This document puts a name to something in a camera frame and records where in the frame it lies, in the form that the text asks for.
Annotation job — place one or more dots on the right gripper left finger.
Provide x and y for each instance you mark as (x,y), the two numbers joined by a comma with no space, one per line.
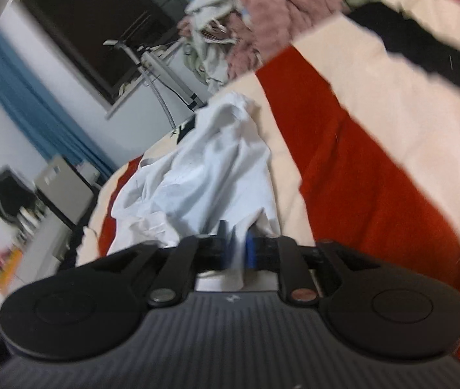
(193,255)

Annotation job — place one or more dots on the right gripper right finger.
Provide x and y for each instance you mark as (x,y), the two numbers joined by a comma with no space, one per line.
(283,257)

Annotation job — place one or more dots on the white t-shirt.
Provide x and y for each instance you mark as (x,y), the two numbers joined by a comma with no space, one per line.
(218,172)

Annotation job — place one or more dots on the grey black chair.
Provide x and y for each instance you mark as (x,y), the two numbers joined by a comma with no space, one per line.
(70,192)

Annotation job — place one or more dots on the white dresser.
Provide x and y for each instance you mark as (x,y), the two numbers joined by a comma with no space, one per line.
(41,255)

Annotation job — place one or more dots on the striped fleece blanket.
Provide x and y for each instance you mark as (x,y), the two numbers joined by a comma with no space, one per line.
(362,118)

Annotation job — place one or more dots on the cosmetic bottles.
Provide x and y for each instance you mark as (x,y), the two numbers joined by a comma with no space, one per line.
(28,222)

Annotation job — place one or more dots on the left blue curtain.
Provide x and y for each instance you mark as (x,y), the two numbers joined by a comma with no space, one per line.
(41,119)

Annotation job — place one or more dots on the orange box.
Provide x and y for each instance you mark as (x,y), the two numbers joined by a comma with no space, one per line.
(9,262)

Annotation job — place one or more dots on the garment steamer stand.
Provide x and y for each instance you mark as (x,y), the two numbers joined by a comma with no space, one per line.
(152,68)

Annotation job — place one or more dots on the grey white hoodie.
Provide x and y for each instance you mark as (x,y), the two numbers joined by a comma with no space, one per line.
(209,38)

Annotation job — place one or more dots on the pink fluffy blanket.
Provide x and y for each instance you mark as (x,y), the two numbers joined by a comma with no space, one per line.
(263,28)

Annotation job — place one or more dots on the dark window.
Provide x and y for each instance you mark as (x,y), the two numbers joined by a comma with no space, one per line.
(82,28)

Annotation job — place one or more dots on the wavy frame mirror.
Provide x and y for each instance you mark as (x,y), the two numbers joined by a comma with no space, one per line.
(14,195)

